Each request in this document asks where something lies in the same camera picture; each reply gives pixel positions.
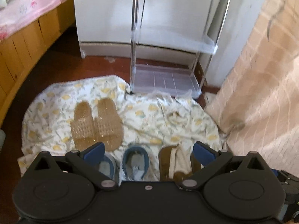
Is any white wardrobe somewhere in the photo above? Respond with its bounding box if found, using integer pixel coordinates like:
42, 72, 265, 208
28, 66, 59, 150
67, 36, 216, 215
73, 0, 271, 87

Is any beige patterned curtain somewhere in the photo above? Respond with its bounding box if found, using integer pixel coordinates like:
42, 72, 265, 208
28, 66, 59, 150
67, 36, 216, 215
204, 0, 299, 175

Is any clear plastic shoe rack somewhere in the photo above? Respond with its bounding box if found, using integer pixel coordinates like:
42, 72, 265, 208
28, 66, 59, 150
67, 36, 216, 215
130, 0, 234, 98

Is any pink bed sheet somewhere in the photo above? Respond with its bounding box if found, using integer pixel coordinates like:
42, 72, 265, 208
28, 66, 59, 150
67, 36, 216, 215
0, 0, 74, 42

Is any light blue sneaker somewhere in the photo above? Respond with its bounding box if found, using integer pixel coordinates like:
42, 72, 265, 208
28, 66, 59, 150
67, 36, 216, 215
120, 145, 150, 182
97, 155, 116, 182

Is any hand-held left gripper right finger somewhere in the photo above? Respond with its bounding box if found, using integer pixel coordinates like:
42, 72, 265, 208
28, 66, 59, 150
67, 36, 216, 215
182, 142, 269, 190

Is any lemon print cloth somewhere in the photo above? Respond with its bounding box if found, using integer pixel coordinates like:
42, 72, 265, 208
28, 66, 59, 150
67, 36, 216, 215
17, 75, 226, 175

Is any wooden bed frame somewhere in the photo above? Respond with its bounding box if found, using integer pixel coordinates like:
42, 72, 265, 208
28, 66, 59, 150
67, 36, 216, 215
0, 0, 76, 126

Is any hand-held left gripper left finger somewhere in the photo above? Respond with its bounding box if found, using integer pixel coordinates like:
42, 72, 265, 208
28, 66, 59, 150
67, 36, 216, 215
30, 142, 117, 190

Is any translucent amber jelly slipper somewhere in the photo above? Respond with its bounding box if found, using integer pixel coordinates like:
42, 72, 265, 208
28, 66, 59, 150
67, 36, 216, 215
95, 98, 124, 151
70, 100, 98, 151

